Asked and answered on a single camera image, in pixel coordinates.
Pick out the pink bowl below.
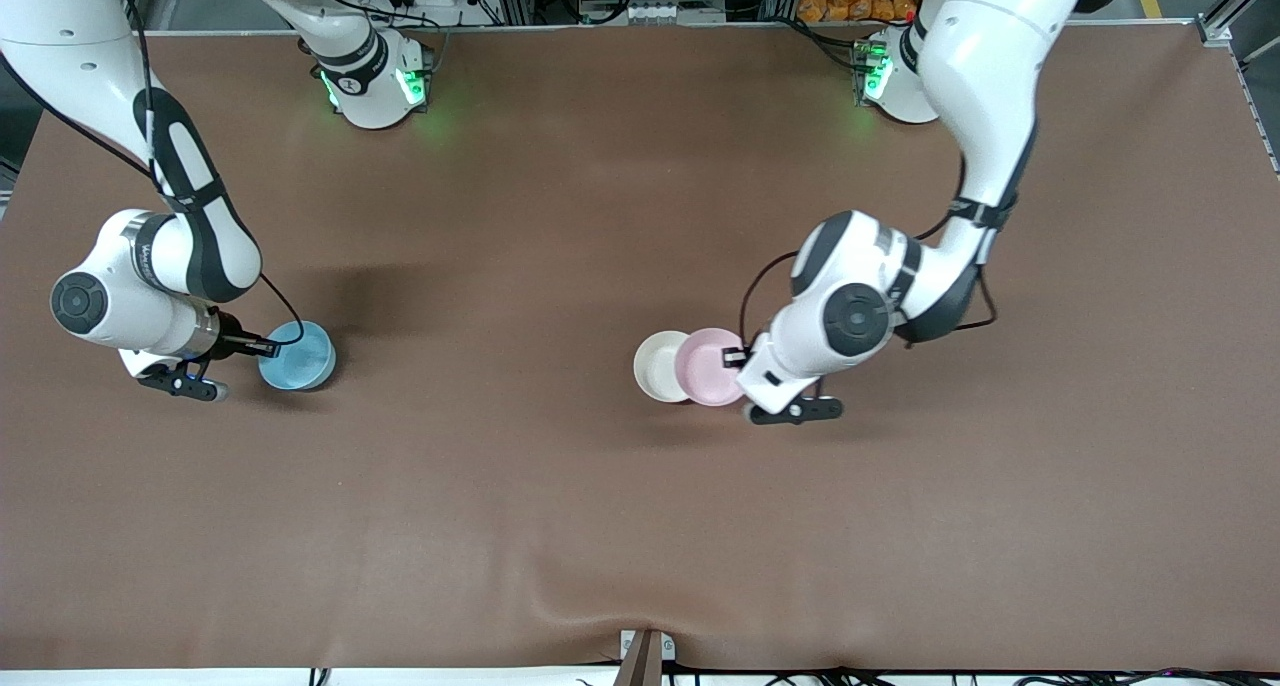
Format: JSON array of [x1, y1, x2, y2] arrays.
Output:
[[675, 328, 749, 407]]

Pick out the light blue bowl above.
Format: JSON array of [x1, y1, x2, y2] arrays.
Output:
[[258, 320, 337, 392]]

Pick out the white bowl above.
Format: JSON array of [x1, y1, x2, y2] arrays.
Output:
[[633, 330, 691, 404]]

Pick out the brown table mat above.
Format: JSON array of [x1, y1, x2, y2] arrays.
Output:
[[0, 24, 1280, 673]]

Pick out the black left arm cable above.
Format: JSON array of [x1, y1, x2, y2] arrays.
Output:
[[738, 151, 1001, 362]]

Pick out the grey metal camera bracket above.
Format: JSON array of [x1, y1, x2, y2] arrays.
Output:
[[618, 628, 677, 686]]

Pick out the aluminium table frame rail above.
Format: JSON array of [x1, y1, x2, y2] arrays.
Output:
[[1195, 0, 1280, 177]]

